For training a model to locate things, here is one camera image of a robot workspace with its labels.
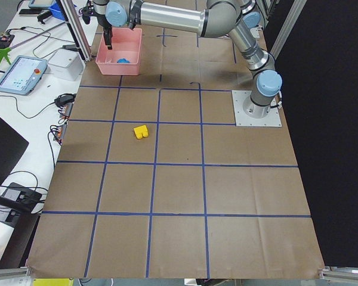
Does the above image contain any blue toy block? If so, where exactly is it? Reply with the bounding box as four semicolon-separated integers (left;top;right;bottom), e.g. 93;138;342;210
117;58;130;63

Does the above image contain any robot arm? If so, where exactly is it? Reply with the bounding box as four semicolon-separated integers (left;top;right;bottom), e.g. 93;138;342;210
82;1;282;107

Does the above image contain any white cube device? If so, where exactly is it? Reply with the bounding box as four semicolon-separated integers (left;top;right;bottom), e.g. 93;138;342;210
48;48;84;81

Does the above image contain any black laptop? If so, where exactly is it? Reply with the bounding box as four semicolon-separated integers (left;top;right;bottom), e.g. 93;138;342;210
0;117;29;185

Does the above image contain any black power adapter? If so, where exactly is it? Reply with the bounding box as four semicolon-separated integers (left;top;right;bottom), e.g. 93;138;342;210
54;93;76;107

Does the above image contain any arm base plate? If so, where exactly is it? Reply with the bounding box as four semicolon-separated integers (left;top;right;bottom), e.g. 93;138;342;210
232;90;282;128

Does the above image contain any aluminium frame post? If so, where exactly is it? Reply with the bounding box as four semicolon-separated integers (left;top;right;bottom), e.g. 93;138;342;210
56;0;92;62

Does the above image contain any yellow toy block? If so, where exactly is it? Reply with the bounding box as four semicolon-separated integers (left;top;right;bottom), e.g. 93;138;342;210
133;125;149;139

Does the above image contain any black hub device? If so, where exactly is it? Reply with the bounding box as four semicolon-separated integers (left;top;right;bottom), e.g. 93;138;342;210
0;183;42;213

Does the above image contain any pink plastic box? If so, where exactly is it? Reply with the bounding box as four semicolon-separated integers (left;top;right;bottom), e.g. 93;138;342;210
95;27;143;76

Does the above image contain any blue storage bin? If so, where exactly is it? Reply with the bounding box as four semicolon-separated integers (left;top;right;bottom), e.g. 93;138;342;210
49;1;65;21

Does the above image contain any teach pendant tablet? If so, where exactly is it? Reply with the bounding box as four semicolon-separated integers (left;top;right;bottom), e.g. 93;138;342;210
0;55;48;95

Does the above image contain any grabber reach tool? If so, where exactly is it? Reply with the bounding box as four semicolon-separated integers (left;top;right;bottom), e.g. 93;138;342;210
0;20;69;69

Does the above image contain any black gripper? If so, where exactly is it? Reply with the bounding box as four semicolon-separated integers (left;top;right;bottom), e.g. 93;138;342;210
82;0;113;49

